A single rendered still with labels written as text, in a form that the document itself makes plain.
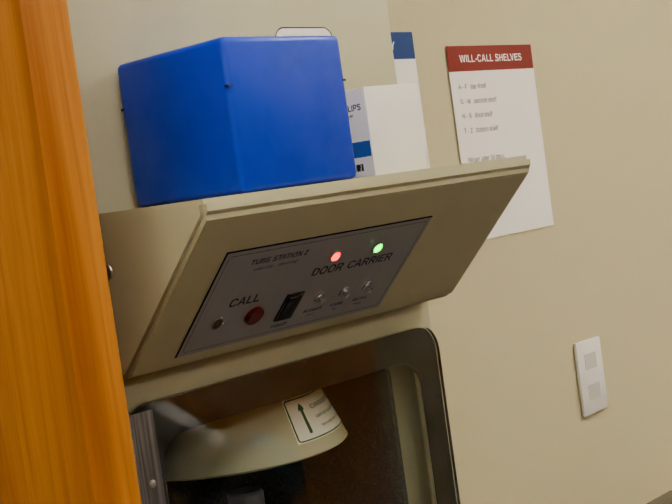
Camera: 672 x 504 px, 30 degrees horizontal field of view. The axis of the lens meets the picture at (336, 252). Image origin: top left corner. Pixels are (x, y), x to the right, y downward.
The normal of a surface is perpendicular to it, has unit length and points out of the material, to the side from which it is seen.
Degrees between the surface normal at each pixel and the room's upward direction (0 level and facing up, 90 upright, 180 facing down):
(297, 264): 135
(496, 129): 90
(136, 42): 90
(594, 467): 90
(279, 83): 90
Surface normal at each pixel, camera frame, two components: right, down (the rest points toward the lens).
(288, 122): 0.72, -0.07
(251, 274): 0.61, 0.66
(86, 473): -0.67, 0.13
